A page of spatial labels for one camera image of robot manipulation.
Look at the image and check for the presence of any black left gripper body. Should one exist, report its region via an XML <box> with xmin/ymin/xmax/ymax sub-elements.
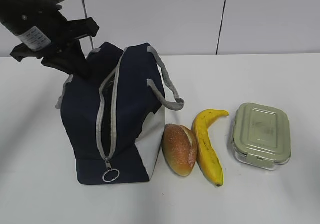
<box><xmin>0</xmin><ymin>0</ymin><xmax>100</xmax><ymax>62</ymax></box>

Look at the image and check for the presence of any brown bread roll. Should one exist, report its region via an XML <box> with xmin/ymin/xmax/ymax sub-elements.
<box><xmin>162</xmin><ymin>124</ymin><xmax>198</xmax><ymax>177</ymax></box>

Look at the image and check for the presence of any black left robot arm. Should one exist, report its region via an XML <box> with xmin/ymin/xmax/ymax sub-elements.
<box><xmin>0</xmin><ymin>0</ymin><xmax>100</xmax><ymax>79</ymax></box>

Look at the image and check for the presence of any yellow banana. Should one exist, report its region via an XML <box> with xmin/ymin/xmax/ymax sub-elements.
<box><xmin>192</xmin><ymin>109</ymin><xmax>229</xmax><ymax>187</ymax></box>

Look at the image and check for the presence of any green lidded glass container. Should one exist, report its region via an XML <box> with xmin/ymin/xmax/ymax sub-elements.
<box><xmin>231</xmin><ymin>102</ymin><xmax>292</xmax><ymax>170</ymax></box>

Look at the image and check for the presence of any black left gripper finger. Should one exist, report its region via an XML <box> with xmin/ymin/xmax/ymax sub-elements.
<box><xmin>41</xmin><ymin>56</ymin><xmax>73</xmax><ymax>74</ymax></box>
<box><xmin>65</xmin><ymin>40</ymin><xmax>92</xmax><ymax>79</ymax></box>

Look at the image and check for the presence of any navy and white lunch bag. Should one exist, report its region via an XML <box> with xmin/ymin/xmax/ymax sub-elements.
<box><xmin>56</xmin><ymin>42</ymin><xmax>185</xmax><ymax>185</ymax></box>

